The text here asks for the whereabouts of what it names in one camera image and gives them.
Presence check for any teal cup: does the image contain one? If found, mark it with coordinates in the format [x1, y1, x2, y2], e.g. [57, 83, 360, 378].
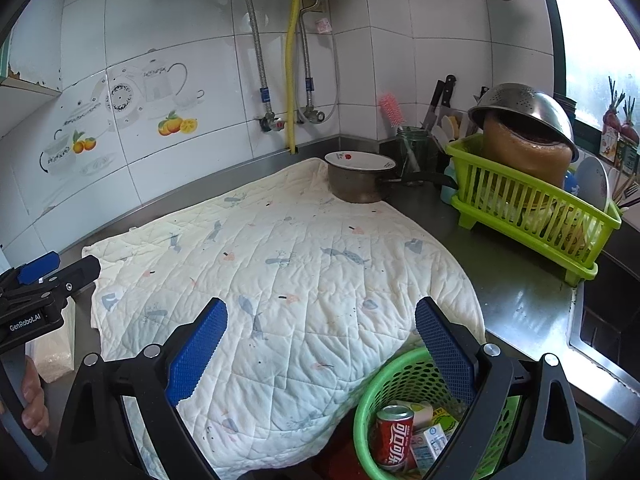
[440, 167, 458, 204]

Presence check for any pink brush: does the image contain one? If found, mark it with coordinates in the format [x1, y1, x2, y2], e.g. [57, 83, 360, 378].
[379, 92, 408, 133]

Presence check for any bag of white grains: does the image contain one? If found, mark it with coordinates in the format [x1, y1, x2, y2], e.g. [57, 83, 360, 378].
[25, 297, 76, 383]

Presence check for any small white blue carton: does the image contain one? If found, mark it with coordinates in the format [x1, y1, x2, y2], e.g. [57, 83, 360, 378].
[410, 422, 448, 471]

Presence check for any metal colander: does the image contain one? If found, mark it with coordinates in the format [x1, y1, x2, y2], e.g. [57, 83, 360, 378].
[467, 83, 580, 161]

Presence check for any cream drink carton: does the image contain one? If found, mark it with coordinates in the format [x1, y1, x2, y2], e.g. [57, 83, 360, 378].
[390, 400, 433, 428]

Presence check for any red soda can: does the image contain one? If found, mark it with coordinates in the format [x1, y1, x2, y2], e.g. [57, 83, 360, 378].
[375, 405, 416, 471]

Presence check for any grey flexible hose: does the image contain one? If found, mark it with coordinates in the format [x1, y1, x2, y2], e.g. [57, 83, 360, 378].
[297, 0, 321, 111]

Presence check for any black handled knife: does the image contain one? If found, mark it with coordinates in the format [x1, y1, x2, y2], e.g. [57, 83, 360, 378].
[435, 75, 457, 111]
[421, 80, 446, 131]

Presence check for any metal flexible hose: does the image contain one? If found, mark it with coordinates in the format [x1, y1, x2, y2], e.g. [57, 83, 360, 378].
[226, 0, 276, 121]

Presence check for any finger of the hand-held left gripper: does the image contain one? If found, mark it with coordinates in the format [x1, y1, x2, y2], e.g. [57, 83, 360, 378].
[50, 255, 101, 295]
[0, 252, 61, 291]

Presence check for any white bowl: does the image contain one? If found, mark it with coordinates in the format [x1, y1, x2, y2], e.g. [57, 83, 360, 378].
[325, 151, 397, 171]

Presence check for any wall shelf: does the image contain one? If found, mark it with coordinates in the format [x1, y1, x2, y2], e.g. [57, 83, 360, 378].
[0, 40, 63, 101]

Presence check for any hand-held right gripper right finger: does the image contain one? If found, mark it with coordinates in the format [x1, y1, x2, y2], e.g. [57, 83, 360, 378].
[414, 296, 586, 480]

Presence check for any white plate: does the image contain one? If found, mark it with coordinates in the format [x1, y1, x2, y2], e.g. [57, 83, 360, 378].
[575, 156, 611, 211]

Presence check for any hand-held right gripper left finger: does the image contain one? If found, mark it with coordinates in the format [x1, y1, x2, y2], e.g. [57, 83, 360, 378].
[65, 297, 229, 480]

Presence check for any green plastic basket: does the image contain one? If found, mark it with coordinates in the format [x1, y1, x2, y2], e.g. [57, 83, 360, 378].
[352, 346, 523, 480]

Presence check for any green plastic dish rack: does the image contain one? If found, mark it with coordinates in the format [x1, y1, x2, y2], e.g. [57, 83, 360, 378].
[445, 134, 622, 286]

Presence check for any yellow green drink carton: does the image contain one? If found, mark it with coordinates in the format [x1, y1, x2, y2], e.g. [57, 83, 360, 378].
[430, 406, 458, 433]

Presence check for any brown jar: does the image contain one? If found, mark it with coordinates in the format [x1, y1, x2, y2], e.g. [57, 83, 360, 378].
[482, 110, 573, 188]

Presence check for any green glass jar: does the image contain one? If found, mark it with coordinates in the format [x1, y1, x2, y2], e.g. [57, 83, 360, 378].
[397, 126, 441, 176]

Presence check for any metal saucepan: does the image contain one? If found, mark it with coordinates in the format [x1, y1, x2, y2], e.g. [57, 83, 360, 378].
[325, 157, 456, 204]

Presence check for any white quilted mat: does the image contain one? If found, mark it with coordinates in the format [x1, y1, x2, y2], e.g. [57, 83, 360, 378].
[81, 157, 486, 480]

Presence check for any steel sink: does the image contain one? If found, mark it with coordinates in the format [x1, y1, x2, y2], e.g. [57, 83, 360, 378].
[567, 247, 640, 386]

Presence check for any yellow gas hose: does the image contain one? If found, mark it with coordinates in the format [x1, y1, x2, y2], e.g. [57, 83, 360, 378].
[285, 0, 301, 153]

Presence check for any wooden chopsticks bundle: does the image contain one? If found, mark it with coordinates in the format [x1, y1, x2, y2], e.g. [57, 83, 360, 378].
[612, 160, 640, 206]

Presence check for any windowsill plant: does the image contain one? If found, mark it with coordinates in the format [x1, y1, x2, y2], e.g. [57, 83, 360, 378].
[602, 76, 640, 146]

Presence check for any person's left hand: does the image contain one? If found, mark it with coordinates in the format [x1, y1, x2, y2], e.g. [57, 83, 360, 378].
[20, 360, 50, 436]

